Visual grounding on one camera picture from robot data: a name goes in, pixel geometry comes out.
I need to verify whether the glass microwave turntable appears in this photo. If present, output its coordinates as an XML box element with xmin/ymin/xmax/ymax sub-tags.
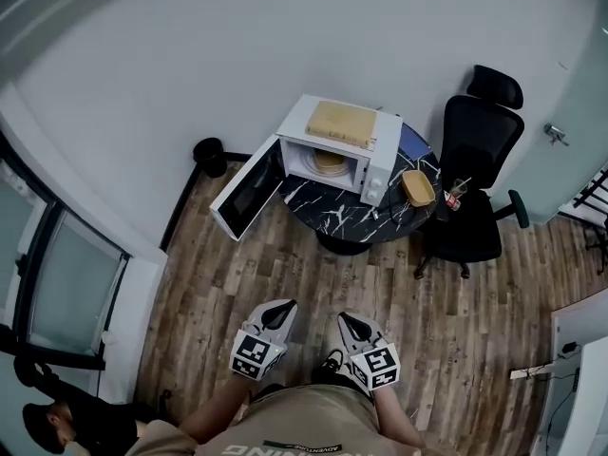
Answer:
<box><xmin>295</xmin><ymin>151</ymin><xmax>353</xmax><ymax>181</ymax></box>

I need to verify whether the yellow container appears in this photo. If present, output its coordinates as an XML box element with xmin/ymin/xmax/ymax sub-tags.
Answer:
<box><xmin>401</xmin><ymin>168</ymin><xmax>438</xmax><ymax>207</ymax></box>
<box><xmin>314</xmin><ymin>151</ymin><xmax>347</xmax><ymax>171</ymax></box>

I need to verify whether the blue notebook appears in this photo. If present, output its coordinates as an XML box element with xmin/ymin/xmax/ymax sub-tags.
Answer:
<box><xmin>399</xmin><ymin>123</ymin><xmax>434</xmax><ymax>163</ymax></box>

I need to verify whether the white desk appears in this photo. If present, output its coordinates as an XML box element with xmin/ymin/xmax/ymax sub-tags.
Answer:
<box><xmin>535</xmin><ymin>286</ymin><xmax>608</xmax><ymax>456</ymax></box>

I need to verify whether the black metal rack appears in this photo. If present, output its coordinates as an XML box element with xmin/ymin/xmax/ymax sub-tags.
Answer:
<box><xmin>557</xmin><ymin>161</ymin><xmax>608</xmax><ymax>276</ymax></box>

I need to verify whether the person's white shoe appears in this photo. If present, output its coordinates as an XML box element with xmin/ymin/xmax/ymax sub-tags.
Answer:
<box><xmin>311</xmin><ymin>348</ymin><xmax>355</xmax><ymax>390</ymax></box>

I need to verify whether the round black marble table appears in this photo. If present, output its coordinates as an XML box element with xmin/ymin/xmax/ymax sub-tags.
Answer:
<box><xmin>282</xmin><ymin>121</ymin><xmax>443</xmax><ymax>257</ymax></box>

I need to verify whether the person's left forearm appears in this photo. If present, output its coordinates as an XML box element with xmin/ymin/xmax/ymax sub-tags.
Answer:
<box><xmin>178</xmin><ymin>371</ymin><xmax>261</xmax><ymax>442</ymax></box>

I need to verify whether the clear plastic cup with straw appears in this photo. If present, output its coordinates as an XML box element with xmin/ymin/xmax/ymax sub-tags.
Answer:
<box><xmin>447</xmin><ymin>176</ymin><xmax>473</xmax><ymax>200</ymax></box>

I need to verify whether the person's right forearm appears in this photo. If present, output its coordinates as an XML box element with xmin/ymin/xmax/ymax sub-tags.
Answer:
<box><xmin>371</xmin><ymin>386</ymin><xmax>429</xmax><ymax>451</ymax></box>

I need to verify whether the white microwave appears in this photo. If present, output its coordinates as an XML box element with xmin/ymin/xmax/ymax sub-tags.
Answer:
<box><xmin>209</xmin><ymin>93</ymin><xmax>405</xmax><ymax>242</ymax></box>

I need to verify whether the black mesh office chair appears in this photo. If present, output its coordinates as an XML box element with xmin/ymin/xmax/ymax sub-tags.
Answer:
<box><xmin>411</xmin><ymin>64</ymin><xmax>530</xmax><ymax>281</ymax></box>

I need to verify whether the metal door handle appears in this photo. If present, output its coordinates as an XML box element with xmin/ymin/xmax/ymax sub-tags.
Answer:
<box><xmin>543</xmin><ymin>122</ymin><xmax>571</xmax><ymax>148</ymax></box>

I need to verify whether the black waste bin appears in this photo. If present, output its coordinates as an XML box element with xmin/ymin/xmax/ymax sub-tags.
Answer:
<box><xmin>192</xmin><ymin>137</ymin><xmax>228</xmax><ymax>179</ymax></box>

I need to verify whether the dark framed window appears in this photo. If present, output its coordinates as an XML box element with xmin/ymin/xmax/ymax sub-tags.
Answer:
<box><xmin>0</xmin><ymin>129</ymin><xmax>133</xmax><ymax>373</ymax></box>

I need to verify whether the black power cable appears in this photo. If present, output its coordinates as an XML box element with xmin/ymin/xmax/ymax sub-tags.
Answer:
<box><xmin>371</xmin><ymin>177</ymin><xmax>420</xmax><ymax>228</ymax></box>

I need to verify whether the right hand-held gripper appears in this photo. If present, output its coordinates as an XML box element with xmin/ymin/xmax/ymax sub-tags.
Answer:
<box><xmin>336</xmin><ymin>312</ymin><xmax>400</xmax><ymax>391</ymax></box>

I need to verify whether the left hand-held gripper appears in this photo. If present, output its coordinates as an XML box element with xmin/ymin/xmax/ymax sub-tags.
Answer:
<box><xmin>229</xmin><ymin>298</ymin><xmax>300</xmax><ymax>382</ymax></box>

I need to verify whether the white power strip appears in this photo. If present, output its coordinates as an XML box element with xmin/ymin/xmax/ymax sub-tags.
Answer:
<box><xmin>509</xmin><ymin>362</ymin><xmax>558</xmax><ymax>382</ymax></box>

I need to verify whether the person's beige printed shirt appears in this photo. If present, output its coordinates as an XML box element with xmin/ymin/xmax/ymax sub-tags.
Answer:
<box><xmin>124</xmin><ymin>383</ymin><xmax>458</xmax><ymax>456</ymax></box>

